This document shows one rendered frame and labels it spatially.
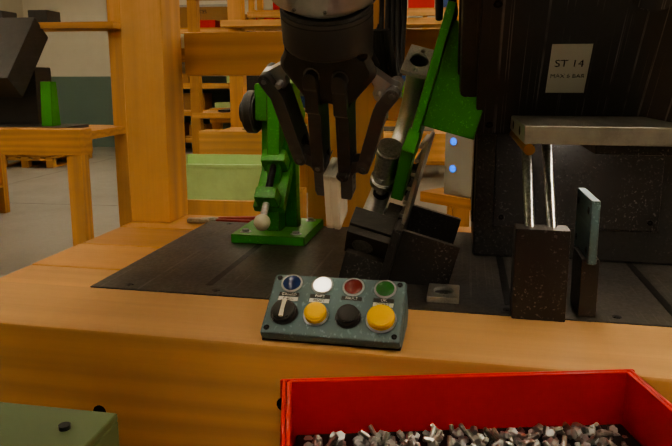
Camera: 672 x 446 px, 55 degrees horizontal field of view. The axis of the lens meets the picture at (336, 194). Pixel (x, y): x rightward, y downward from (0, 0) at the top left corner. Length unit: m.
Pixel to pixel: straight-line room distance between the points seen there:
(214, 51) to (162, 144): 0.23
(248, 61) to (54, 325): 0.76
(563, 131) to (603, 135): 0.04
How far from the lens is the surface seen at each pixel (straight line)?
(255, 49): 1.37
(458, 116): 0.85
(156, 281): 0.93
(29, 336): 0.83
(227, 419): 0.75
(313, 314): 0.68
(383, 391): 0.58
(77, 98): 12.44
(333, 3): 0.48
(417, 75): 0.91
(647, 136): 0.69
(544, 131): 0.67
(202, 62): 1.41
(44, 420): 0.53
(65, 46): 12.54
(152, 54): 1.36
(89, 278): 1.04
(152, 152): 1.38
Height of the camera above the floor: 1.17
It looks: 10 degrees down
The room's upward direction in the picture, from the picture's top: straight up
